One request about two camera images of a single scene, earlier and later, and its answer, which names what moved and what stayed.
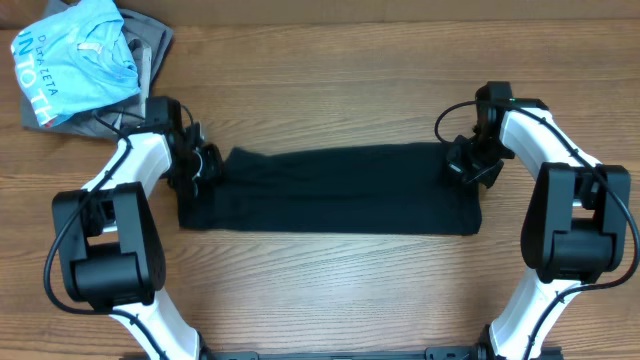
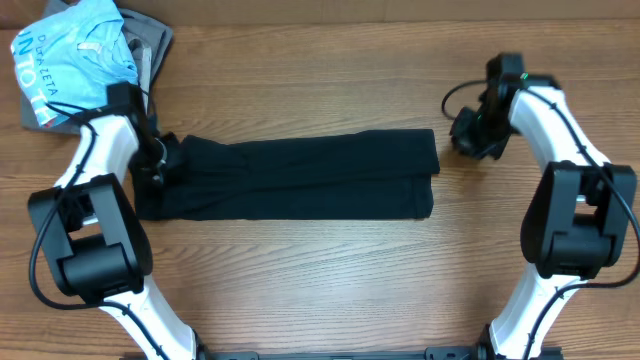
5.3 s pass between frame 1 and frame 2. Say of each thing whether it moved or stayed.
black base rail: stayed
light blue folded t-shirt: stayed
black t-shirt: moved
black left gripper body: moved
